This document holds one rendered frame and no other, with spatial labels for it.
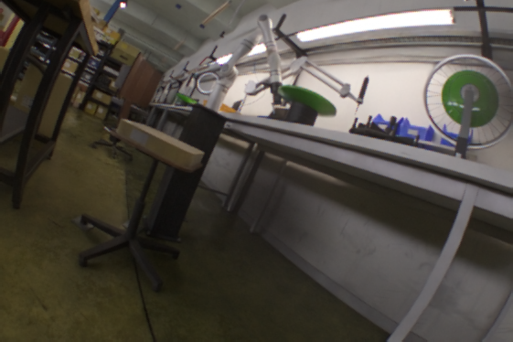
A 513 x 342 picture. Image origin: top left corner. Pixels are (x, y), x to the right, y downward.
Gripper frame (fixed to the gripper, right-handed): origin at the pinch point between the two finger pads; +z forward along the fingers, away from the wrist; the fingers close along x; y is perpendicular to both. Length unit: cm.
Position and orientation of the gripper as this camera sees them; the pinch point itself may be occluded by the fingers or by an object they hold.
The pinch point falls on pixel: (273, 113)
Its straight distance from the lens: 127.7
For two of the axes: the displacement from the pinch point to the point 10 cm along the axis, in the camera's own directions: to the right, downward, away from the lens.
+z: 0.5, 9.9, -1.5
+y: 9.8, -0.7, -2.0
